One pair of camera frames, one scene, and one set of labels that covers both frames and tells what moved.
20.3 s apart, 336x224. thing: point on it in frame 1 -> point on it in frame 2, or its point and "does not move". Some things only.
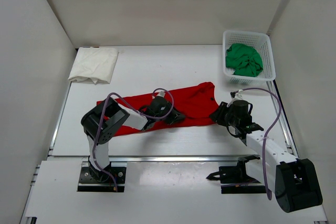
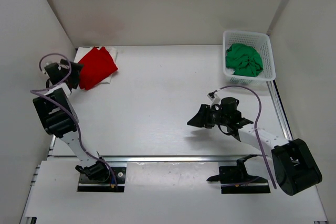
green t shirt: (245, 60) does not move
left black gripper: (172, 115) -> (72, 74)
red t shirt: (196, 103) -> (98, 66)
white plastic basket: (260, 41) does not move
